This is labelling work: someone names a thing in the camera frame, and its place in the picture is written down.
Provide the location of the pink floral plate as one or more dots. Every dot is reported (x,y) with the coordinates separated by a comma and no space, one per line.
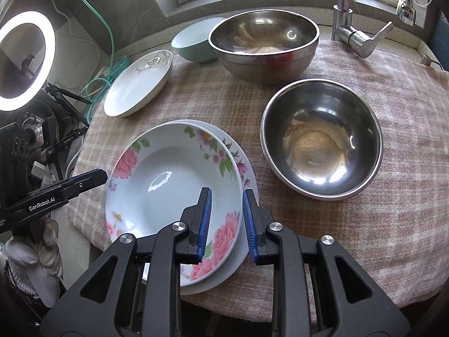
(168,182)
(224,277)

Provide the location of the black tripod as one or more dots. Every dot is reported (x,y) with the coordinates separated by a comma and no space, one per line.
(66,100)

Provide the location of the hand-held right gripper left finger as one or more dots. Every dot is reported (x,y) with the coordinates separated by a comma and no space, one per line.
(205,224)

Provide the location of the person's left hand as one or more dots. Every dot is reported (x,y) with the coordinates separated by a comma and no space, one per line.
(35,263)

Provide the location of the spare grey gripper device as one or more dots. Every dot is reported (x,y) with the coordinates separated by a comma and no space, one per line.
(21,140)

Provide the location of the chrome faucet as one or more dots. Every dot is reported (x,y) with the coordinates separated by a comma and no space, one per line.
(345,17)

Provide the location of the pink floral plate bottom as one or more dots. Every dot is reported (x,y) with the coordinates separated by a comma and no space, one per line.
(224,277)

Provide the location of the pink plaid cloth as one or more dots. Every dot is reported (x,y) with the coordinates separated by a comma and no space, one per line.
(403,182)

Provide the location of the large stainless steel bowl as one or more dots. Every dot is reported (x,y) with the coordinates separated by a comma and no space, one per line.
(263,38)

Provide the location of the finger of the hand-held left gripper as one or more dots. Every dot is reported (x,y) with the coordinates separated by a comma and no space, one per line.
(86,180)

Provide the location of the small stainless steel bowl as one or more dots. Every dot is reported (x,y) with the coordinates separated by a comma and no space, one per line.
(315,140)

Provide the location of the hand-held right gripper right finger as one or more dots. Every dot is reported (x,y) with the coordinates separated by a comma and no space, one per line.
(249,228)

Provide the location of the white plate with grey leaves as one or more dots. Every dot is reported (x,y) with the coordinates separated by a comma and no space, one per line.
(136,84)

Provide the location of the teal bowl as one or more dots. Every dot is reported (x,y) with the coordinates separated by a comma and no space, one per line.
(193,42)

